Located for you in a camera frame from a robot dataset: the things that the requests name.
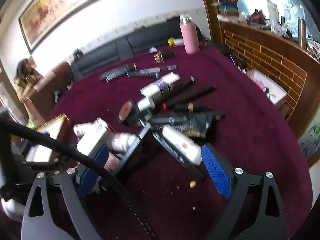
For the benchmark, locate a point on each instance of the black foil packet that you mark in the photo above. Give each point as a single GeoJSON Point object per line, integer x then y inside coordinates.
{"type": "Point", "coordinates": [190, 122]}

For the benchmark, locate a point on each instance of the wooden brick-pattern counter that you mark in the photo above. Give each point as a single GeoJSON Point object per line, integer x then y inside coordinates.
{"type": "Point", "coordinates": [265, 55]}

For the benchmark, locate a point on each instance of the brown leather armchair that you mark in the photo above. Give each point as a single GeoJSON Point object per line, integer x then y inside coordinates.
{"type": "Point", "coordinates": [50, 87]}

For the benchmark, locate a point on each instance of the round red-lid compact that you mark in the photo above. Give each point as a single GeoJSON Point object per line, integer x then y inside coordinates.
{"type": "Point", "coordinates": [126, 112]}

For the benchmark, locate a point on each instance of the yellow small object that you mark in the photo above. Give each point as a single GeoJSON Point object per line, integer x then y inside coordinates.
{"type": "Point", "coordinates": [171, 41]}

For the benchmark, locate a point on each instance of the white box red mark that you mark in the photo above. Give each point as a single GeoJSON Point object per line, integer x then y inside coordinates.
{"type": "Point", "coordinates": [182, 145]}

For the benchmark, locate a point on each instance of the framed wall painting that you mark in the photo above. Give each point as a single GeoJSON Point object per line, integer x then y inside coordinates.
{"type": "Point", "coordinates": [57, 7]}

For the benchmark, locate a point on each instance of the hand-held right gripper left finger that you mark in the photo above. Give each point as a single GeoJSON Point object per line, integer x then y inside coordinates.
{"type": "Point", "coordinates": [93, 171]}

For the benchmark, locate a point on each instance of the person's left hand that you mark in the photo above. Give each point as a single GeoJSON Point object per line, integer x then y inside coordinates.
{"type": "Point", "coordinates": [13, 208]}

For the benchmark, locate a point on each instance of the pink water bottle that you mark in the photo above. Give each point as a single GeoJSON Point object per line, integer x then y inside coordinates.
{"type": "Point", "coordinates": [189, 37]}

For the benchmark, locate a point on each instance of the black long box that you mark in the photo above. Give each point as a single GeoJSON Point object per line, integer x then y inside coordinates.
{"type": "Point", "coordinates": [172, 155]}
{"type": "Point", "coordinates": [132, 147]}

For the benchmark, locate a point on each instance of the green plant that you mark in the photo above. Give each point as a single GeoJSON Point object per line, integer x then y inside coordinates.
{"type": "Point", "coordinates": [312, 135]}

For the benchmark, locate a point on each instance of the steel thermos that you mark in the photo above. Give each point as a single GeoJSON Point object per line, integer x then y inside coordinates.
{"type": "Point", "coordinates": [301, 31]}

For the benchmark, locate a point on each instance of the white cardboard carton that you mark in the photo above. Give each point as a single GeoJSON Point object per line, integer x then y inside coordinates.
{"type": "Point", "coordinates": [267, 85]}

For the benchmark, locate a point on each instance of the white tube red print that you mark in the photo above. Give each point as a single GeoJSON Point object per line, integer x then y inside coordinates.
{"type": "Point", "coordinates": [122, 141]}

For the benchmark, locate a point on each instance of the black leather sofa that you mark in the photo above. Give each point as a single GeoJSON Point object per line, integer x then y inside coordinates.
{"type": "Point", "coordinates": [150, 35]}

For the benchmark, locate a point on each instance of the black key case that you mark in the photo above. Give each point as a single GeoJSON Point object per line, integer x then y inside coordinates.
{"type": "Point", "coordinates": [165, 55]}

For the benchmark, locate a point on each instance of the white flat box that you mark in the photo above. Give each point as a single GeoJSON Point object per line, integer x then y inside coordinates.
{"type": "Point", "coordinates": [171, 77]}

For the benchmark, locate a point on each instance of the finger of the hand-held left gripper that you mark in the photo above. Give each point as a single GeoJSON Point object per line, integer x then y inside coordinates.
{"type": "Point", "coordinates": [43, 167]}

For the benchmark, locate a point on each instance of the white gold-rimmed box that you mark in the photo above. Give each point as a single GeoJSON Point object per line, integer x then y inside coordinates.
{"type": "Point", "coordinates": [47, 140]}

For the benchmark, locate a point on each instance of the white grey box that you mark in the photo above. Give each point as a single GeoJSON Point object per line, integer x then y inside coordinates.
{"type": "Point", "coordinates": [91, 137]}

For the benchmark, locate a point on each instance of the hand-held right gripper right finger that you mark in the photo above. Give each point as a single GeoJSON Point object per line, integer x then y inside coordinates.
{"type": "Point", "coordinates": [216, 170]}

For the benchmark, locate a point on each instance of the stack of books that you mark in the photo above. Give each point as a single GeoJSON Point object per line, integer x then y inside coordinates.
{"type": "Point", "coordinates": [227, 5]}

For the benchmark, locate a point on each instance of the white paper scrap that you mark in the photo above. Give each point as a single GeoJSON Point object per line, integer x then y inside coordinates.
{"type": "Point", "coordinates": [153, 50]}

